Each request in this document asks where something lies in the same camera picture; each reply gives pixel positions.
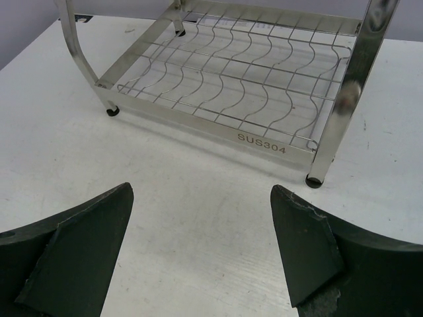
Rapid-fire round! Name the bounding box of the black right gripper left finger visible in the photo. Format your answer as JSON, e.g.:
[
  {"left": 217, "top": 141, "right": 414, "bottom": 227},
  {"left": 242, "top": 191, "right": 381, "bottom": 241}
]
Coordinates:
[{"left": 1, "top": 182, "right": 134, "bottom": 316}]

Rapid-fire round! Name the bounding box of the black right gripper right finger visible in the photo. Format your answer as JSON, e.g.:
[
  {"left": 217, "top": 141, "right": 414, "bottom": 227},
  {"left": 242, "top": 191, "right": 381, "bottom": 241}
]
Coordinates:
[{"left": 270, "top": 185, "right": 422, "bottom": 316}]

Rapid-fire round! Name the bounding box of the stainless steel dish rack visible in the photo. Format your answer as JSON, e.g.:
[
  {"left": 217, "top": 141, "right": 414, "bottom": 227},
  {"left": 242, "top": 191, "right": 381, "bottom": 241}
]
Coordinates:
[{"left": 56, "top": 1, "right": 398, "bottom": 188}]

